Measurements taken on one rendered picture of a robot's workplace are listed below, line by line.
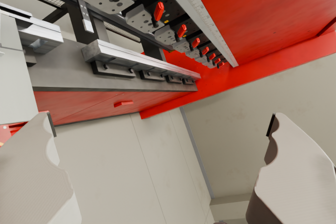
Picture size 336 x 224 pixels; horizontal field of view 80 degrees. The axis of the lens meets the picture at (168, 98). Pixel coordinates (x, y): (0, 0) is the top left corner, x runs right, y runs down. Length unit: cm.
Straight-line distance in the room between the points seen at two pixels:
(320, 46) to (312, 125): 193
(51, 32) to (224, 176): 404
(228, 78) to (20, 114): 212
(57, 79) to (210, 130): 358
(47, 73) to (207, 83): 192
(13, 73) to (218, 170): 407
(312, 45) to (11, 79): 237
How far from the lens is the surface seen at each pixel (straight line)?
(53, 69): 82
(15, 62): 59
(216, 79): 242
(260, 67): 239
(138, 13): 66
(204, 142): 422
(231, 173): 434
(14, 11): 68
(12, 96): 55
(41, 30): 73
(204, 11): 81
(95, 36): 111
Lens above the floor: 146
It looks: 22 degrees down
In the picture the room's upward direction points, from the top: 69 degrees clockwise
